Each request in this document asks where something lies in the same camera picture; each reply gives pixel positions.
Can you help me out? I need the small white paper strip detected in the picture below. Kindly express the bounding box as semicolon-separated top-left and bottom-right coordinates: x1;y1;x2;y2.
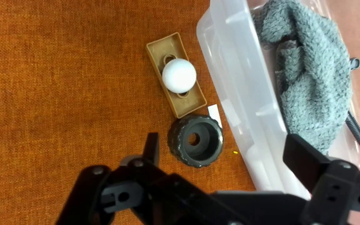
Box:
206;104;224;130

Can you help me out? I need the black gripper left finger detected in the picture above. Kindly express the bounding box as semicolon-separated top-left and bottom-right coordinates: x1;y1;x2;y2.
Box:
55;131;231;225

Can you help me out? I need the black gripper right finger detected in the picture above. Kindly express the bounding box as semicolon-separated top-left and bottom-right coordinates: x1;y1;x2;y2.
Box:
281;133;360;225

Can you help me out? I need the grey knitted cloth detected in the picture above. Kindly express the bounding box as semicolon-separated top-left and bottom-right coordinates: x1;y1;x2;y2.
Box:
252;0;352;155

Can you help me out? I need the clear plastic storage box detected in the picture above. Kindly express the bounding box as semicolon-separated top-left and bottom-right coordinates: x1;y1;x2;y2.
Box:
195;0;360;201

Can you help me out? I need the orange fabric sofa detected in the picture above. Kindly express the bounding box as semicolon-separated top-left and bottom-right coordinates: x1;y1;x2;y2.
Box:
0;0;360;225

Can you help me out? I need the black round knob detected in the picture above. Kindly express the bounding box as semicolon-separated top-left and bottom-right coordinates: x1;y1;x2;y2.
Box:
166;114;225;169

